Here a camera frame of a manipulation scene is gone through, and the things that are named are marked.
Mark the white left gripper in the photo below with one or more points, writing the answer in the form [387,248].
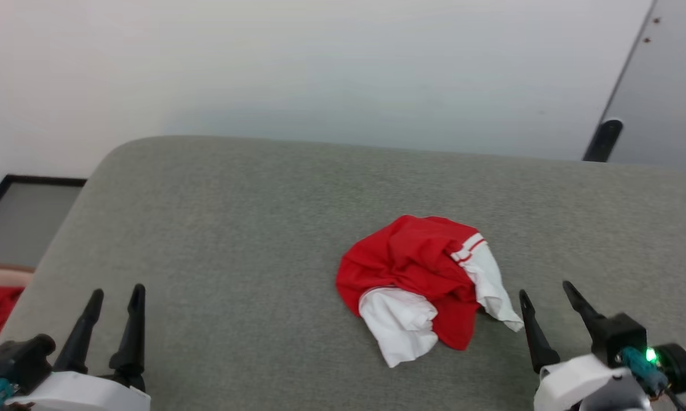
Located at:
[80,394]

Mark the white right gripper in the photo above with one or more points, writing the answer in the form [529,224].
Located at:
[577,382]

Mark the red and white jersey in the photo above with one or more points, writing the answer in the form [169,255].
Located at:
[411,257]

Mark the pink basket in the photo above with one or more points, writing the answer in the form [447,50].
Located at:
[0,278]

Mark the black framed grey panel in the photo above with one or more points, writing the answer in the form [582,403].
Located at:
[23,222]

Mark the black bar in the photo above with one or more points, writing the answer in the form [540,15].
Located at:
[602,140]

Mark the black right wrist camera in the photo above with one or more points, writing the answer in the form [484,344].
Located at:
[622,337]

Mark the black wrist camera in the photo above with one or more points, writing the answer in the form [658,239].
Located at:
[17,359]
[622,337]

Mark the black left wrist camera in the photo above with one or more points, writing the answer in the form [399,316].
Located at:
[17,359]

